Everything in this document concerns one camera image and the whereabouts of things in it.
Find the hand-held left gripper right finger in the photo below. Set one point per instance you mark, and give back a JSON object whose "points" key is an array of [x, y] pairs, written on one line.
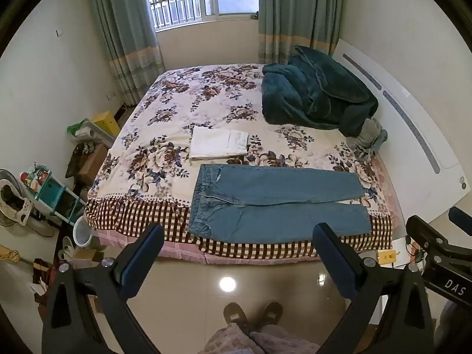
{"points": [[332, 261]]}

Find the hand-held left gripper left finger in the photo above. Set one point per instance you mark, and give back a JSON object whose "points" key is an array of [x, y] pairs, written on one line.
{"points": [[132, 265]]}

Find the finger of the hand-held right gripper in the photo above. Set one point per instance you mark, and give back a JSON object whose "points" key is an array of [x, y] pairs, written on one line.
{"points": [[459, 219], [424, 234]]}

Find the blue denim pants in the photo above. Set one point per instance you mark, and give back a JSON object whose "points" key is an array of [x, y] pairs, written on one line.
{"points": [[276, 195]]}

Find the white folded pants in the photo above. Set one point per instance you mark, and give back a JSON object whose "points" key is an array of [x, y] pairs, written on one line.
{"points": [[217, 143]]}

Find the yellow power strip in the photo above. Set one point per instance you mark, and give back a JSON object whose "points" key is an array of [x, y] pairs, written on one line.
{"points": [[387, 257]]}

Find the white plastic bucket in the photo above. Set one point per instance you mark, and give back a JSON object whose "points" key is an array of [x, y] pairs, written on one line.
{"points": [[84, 233]]}

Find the pair of white shoes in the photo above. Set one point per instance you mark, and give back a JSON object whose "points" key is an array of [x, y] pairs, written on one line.
{"points": [[67, 249]]}

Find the brown slipper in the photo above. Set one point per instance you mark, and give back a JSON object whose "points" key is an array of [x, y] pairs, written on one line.
{"points": [[236, 315], [271, 313]]}

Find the person's right leg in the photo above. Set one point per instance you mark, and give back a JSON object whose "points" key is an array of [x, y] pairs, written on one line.
{"points": [[284, 343]]}

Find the person's leg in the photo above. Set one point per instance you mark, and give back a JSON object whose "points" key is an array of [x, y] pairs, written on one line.
{"points": [[284, 343], [228, 341]]}

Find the white headboard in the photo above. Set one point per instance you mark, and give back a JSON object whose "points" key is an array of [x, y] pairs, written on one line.
{"points": [[424, 125]]}

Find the teal storage shelf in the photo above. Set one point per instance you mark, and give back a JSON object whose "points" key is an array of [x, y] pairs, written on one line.
{"points": [[55, 193]]}

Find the brown cardboard box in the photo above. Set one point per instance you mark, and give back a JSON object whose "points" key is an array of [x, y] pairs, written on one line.
{"points": [[94, 160]]}

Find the grey crumpled cloth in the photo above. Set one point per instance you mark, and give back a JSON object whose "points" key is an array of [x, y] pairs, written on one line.
{"points": [[370, 134]]}

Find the dark patterned cloth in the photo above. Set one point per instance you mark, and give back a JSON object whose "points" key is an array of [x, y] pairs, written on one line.
{"points": [[75, 158]]}

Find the person's left leg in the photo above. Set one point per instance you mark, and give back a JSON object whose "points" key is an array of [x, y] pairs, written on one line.
{"points": [[228, 341]]}

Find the white floor fan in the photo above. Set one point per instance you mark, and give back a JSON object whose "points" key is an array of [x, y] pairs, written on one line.
{"points": [[11, 199]]}

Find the yellow box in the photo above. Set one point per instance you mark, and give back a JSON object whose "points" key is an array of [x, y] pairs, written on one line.
{"points": [[107, 122]]}

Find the green plastic bag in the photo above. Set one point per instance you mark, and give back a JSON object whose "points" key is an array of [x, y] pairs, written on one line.
{"points": [[76, 128]]}

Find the bed with floral sheet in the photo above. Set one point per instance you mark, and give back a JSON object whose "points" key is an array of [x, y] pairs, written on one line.
{"points": [[166, 118]]}

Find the dark teal plush blanket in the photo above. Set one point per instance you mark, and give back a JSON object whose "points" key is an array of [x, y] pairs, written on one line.
{"points": [[309, 92]]}

